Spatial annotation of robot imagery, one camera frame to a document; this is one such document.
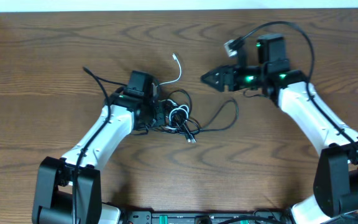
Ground white usb cable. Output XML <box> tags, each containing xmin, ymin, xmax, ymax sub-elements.
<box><xmin>158</xmin><ymin>52</ymin><xmax>190</xmax><ymax>130</ymax></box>

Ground black usb cable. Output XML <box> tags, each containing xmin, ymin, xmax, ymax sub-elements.
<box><xmin>154</xmin><ymin>89</ymin><xmax>239</xmax><ymax>144</ymax></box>

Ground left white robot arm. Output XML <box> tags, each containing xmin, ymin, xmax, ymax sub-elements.
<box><xmin>32</xmin><ymin>71</ymin><xmax>163</xmax><ymax>223</ymax></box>

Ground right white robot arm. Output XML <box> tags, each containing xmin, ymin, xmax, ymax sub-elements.
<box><xmin>201</xmin><ymin>34</ymin><xmax>358</xmax><ymax>223</ymax></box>

